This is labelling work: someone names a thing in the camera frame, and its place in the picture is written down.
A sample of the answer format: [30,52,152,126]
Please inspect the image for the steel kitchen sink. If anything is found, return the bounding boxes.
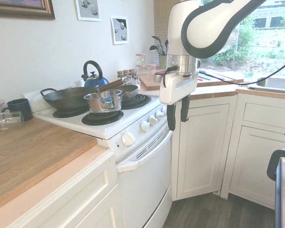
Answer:
[247,76,285,92]

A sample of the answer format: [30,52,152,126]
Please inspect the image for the framed painting with wooden frame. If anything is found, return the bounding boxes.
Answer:
[0,0,56,20]

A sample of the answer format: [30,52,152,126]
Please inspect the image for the black coil burner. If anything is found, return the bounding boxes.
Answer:
[120,93,152,110]
[52,107,86,119]
[81,110,124,126]

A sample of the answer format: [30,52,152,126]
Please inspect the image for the wooden window blinds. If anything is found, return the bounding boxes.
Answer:
[153,0,172,70]

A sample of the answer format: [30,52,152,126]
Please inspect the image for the wooden cutting board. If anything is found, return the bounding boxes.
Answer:
[138,72,244,91]

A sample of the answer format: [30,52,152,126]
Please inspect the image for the white electric stove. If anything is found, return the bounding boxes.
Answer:
[20,82,174,228]

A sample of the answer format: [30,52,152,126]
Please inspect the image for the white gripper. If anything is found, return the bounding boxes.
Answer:
[159,70,200,132]

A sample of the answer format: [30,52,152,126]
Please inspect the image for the white sink cabinet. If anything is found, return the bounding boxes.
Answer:
[227,93,285,210]

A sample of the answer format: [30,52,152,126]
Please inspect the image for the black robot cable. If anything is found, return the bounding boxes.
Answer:
[198,56,285,86]

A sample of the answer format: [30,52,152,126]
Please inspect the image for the small grey shapes print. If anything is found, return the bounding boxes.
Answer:
[110,15,130,45]

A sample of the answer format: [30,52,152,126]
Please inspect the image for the blue kettle with black handle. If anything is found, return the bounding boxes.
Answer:
[81,60,110,89]

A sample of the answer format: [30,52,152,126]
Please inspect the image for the shiny steel saucepan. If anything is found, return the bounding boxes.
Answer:
[83,89,123,113]

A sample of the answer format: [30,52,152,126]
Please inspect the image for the black kitchen spatula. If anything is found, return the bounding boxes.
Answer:
[149,44,161,56]

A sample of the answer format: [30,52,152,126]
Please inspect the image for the black cast iron wok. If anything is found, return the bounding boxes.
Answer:
[40,86,98,111]

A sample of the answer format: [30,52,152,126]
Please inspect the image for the tall jar red checked lid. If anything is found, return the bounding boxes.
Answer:
[135,53,146,66]

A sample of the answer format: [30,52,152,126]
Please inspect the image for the pale green utensil holder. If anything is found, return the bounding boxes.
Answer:
[159,55,168,70]

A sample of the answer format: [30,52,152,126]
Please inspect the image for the white oven door with handle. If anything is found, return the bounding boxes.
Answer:
[116,129,174,228]

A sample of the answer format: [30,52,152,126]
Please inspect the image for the dark blue mug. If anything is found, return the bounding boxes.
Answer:
[1,98,34,122]

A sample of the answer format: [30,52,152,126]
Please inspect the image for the grey pan with wooden handle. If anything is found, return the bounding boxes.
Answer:
[96,78,140,101]

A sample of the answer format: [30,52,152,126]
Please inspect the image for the empty clear glass jar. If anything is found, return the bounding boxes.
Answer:
[0,110,26,132]

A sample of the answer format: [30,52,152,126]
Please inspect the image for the white drawer cabinet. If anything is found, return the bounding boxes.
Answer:
[0,149,124,228]

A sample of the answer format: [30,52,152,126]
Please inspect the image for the large white oven knob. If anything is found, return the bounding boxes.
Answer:
[121,133,136,148]

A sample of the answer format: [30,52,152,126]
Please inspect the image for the large grey shapes print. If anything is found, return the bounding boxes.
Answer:
[75,0,102,22]

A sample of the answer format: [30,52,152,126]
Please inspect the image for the white corner cabinet door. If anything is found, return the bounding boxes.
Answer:
[171,94,238,202]

